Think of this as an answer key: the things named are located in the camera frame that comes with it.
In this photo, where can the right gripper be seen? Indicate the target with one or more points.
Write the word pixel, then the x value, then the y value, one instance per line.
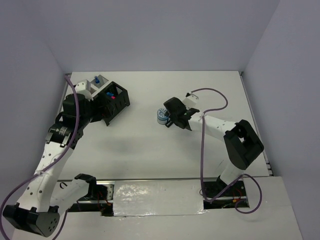
pixel 171 116

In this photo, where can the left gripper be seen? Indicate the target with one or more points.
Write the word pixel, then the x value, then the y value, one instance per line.
pixel 103 112

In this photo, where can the blue cap spray bottle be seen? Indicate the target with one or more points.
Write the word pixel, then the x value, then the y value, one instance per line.
pixel 96 79

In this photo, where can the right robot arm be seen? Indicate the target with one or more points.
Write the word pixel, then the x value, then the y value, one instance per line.
pixel 242 143

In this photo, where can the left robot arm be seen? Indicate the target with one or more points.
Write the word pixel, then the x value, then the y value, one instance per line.
pixel 39 208

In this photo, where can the blue slime jar left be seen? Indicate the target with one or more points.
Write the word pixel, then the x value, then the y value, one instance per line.
pixel 161 116

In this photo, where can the black slotted organizer box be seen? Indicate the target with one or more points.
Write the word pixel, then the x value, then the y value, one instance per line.
pixel 121 98

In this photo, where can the white slotted organizer box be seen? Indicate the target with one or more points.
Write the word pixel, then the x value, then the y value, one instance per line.
pixel 97 84

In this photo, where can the silver tape panel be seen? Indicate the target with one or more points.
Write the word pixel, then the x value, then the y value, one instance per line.
pixel 157 198

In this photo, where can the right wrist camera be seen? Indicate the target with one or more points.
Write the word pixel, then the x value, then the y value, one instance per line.
pixel 190 100

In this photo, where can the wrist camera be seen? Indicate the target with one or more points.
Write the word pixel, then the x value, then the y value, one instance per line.
pixel 190 100
pixel 84 88

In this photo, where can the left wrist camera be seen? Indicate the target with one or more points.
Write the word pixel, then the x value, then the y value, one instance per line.
pixel 84 88

